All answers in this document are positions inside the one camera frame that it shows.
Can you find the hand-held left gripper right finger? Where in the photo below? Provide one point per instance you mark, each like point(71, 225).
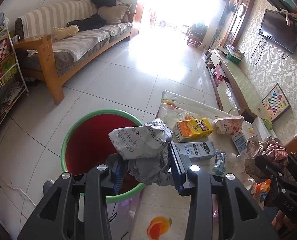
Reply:
point(176, 170)

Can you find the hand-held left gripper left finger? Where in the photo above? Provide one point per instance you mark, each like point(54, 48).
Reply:
point(118, 177)

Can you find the brown paper bag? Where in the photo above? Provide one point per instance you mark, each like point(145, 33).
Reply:
point(261, 147)

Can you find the white paper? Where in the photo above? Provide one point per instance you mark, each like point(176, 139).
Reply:
point(138, 142)

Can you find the green red plastic basin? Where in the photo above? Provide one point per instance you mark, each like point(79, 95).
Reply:
point(88, 140)

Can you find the person's right hand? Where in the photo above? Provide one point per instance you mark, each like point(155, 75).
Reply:
point(279, 221)

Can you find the purple plastic object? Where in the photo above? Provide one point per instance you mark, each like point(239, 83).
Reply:
point(126, 203)

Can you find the orange snack packet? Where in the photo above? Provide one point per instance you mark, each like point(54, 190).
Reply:
point(262, 190)

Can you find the grey white milk carton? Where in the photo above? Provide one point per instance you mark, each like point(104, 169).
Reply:
point(201, 150)

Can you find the small white blue carton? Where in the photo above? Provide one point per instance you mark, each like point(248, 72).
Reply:
point(239, 142)

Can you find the white cardboard box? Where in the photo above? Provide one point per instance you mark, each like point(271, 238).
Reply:
point(259, 127)

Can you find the silver blue wrapper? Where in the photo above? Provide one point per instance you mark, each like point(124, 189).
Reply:
point(219, 162)

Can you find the yellow drink carton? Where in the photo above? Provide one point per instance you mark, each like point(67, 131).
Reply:
point(193, 127)

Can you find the pink snack box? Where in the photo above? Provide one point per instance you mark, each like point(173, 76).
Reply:
point(228, 126)

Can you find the pink plastic wrapper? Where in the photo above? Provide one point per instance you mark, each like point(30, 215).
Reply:
point(216, 212)

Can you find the star checkers board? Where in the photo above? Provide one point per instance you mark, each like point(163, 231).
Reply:
point(276, 102)

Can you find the grey shoe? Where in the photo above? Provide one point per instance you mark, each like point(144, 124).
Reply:
point(48, 186)

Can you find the long television cabinet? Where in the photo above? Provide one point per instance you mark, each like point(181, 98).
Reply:
point(241, 80)

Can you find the stack of books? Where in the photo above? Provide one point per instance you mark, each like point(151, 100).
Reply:
point(234, 53)

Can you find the wooden sofa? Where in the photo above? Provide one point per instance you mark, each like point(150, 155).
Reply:
point(66, 62)

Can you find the flat screen television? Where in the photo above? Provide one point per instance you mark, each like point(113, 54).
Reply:
point(281, 30)

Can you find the white seat throw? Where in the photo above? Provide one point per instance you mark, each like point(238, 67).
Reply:
point(93, 40)

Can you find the cream plush toy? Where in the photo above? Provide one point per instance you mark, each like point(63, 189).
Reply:
point(63, 32)

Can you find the beige cushion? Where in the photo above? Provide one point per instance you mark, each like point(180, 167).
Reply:
point(112, 15)

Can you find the row of picture books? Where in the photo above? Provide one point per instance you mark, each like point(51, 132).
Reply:
point(1, 52)

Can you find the striped sofa cover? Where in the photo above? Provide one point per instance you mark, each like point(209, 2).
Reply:
point(51, 15)

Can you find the wooden wall clock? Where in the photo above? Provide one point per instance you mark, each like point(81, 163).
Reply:
point(241, 9)

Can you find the black wall shelf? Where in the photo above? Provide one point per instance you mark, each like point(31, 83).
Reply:
point(278, 1)

